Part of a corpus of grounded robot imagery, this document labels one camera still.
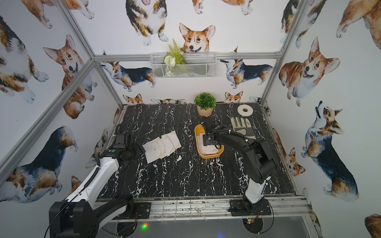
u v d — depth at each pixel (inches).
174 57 32.1
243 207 26.4
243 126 42.0
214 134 25.7
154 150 37.3
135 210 28.3
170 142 38.5
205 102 39.5
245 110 46.2
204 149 36.4
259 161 18.6
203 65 36.4
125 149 25.7
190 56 35.7
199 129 39.6
